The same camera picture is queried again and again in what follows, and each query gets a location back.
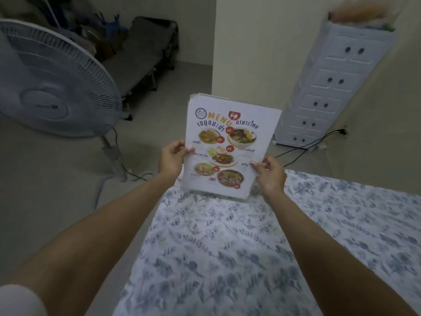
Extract person's right hand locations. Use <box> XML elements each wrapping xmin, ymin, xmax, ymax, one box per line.
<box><xmin>250</xmin><ymin>155</ymin><xmax>287</xmax><ymax>198</ymax></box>

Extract person's left hand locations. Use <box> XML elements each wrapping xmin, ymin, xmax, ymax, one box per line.
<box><xmin>158</xmin><ymin>139</ymin><xmax>195</xmax><ymax>179</ymax></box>

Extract stack of printed menu sheets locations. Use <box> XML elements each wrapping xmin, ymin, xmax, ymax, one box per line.
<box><xmin>182</xmin><ymin>92</ymin><xmax>283</xmax><ymax>199</ymax></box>

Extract person's right forearm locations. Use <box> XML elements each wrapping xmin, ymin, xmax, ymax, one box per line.
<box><xmin>263</xmin><ymin>190</ymin><xmax>421</xmax><ymax>316</ymax></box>

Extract person's left forearm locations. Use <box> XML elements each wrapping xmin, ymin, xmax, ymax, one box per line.
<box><xmin>7</xmin><ymin>172</ymin><xmax>175</xmax><ymax>305</ymax></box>

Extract floral bed sheet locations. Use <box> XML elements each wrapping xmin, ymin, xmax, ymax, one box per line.
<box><xmin>112</xmin><ymin>169</ymin><xmax>421</xmax><ymax>316</ymax></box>

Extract dark folding cot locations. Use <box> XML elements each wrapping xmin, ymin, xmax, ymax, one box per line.
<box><xmin>99</xmin><ymin>16</ymin><xmax>180</xmax><ymax>112</ymax></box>

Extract white plastic drawer cabinet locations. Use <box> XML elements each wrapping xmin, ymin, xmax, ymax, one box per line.
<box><xmin>274</xmin><ymin>20</ymin><xmax>395</xmax><ymax>148</ymax></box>

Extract white standing fan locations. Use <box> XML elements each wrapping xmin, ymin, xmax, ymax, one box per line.
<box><xmin>0</xmin><ymin>19</ymin><xmax>148</xmax><ymax>209</ymax></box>

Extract pile of bags and clutter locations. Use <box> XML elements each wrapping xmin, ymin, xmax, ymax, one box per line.
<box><xmin>25</xmin><ymin>0</ymin><xmax>129</xmax><ymax>68</ymax></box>

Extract items on drawer cabinet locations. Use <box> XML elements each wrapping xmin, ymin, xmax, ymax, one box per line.
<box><xmin>327</xmin><ymin>0</ymin><xmax>397</xmax><ymax>31</ymax></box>

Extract white sleeve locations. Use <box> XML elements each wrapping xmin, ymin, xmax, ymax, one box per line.
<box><xmin>0</xmin><ymin>284</ymin><xmax>48</xmax><ymax>316</ymax></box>

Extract black cable at wall socket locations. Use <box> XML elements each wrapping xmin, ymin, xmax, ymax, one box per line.
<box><xmin>274</xmin><ymin>129</ymin><xmax>346</xmax><ymax>159</ymax></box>

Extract black fan power cable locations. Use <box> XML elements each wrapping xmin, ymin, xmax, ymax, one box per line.
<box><xmin>110</xmin><ymin>126</ymin><xmax>154</xmax><ymax>180</ymax></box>

